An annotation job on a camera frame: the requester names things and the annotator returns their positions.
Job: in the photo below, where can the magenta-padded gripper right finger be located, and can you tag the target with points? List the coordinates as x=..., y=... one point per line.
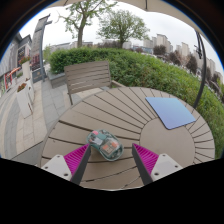
x=146, y=158

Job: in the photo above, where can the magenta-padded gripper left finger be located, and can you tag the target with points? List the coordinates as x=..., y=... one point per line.
x=77, y=158

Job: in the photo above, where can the transparent green computer mouse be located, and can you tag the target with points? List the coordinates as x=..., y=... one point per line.
x=106, y=145

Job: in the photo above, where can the blue mouse pad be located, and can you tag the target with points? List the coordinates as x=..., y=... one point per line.
x=170, y=112

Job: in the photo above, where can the white planter with flowers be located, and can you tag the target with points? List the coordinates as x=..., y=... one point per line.
x=25, y=100
x=26, y=68

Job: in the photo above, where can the grey slatted patio chair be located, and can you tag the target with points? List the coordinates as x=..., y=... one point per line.
x=87, y=76

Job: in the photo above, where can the green hedge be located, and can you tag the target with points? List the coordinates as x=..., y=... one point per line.
x=150, y=71

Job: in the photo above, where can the dark curved umbrella pole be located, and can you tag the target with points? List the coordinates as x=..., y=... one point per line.
x=201, y=73

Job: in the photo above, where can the distant apartment buildings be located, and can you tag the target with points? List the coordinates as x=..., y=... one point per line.
x=161, y=41

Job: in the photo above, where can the dark storefront building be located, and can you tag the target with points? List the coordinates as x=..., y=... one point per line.
x=13, y=56

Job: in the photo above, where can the tall grey sign pillar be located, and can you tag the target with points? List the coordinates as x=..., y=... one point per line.
x=37, y=45

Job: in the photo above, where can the tall thin-crowned tree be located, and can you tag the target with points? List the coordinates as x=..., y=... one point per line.
x=80, y=28

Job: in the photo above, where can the round-crowned green tree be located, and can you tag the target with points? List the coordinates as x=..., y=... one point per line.
x=122, y=25

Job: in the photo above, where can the beige patio umbrella canopy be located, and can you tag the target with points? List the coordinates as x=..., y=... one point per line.
x=160, y=4

